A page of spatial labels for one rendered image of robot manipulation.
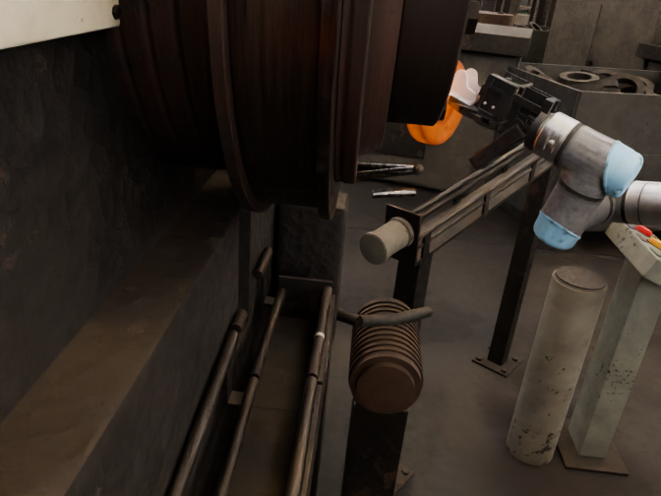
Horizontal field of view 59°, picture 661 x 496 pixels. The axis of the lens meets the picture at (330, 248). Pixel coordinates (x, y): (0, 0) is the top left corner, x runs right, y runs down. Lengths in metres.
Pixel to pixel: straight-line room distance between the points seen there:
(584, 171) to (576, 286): 0.47
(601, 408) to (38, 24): 1.53
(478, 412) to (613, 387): 0.38
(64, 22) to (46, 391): 0.20
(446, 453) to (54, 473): 1.37
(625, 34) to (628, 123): 1.85
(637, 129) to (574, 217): 1.89
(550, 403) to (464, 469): 0.27
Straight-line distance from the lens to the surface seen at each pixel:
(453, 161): 3.33
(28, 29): 0.31
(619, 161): 0.97
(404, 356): 1.01
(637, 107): 2.84
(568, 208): 1.00
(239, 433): 0.59
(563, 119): 1.00
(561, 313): 1.43
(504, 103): 1.01
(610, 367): 1.59
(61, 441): 0.35
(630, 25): 4.60
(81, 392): 0.37
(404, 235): 1.06
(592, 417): 1.68
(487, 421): 1.76
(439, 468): 1.59
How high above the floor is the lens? 1.10
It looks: 25 degrees down
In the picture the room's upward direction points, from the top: 5 degrees clockwise
